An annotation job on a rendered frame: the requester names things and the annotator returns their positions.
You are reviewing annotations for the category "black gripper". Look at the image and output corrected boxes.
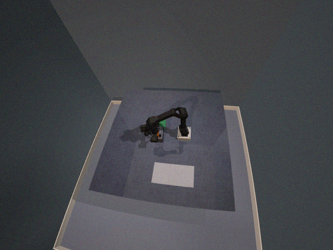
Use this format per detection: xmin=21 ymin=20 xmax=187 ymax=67
xmin=150 ymin=123 xmax=159 ymax=142

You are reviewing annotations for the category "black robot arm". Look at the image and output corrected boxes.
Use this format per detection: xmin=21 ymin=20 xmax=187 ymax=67
xmin=140 ymin=107 xmax=189 ymax=137

